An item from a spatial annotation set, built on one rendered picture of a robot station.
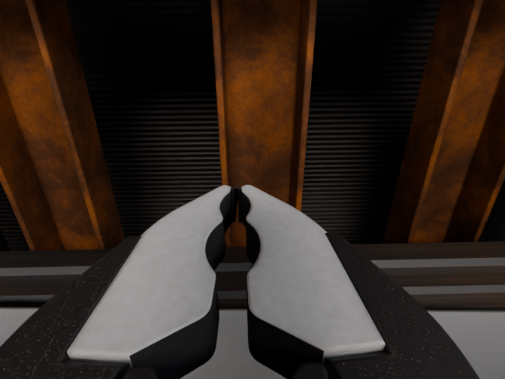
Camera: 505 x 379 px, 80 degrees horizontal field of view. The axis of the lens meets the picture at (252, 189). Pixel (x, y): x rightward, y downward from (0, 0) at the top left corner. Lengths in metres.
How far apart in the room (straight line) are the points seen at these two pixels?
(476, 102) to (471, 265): 0.19
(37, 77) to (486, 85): 0.44
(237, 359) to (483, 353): 0.16
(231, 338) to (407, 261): 0.13
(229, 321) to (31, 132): 0.29
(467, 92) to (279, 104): 0.19
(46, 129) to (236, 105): 0.20
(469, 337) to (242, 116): 0.25
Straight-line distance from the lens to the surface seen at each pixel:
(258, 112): 0.32
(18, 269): 0.26
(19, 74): 0.38
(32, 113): 0.38
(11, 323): 0.23
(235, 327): 0.20
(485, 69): 0.39
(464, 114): 0.39
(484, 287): 0.25
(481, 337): 0.25
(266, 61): 0.31
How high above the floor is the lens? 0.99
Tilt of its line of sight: 62 degrees down
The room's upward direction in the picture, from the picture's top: 177 degrees clockwise
